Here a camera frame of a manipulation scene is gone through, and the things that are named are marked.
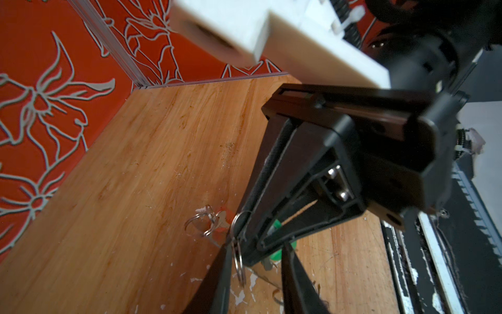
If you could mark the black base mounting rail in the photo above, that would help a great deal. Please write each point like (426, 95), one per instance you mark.
(449, 262)

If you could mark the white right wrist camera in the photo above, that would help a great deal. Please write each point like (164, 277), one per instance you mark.
(304, 38)

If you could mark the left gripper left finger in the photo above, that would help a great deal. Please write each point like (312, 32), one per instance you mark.
(214, 292)

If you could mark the green key tag with key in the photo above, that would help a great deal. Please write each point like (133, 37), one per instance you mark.
(276, 236)

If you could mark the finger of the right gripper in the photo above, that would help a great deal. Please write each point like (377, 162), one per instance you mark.
(276, 137)

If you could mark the red key tag with key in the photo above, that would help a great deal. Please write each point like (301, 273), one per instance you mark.
(224, 219)

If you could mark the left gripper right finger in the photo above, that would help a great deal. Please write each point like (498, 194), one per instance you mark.
(299, 294)

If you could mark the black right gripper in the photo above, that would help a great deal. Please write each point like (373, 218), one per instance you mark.
(396, 147)

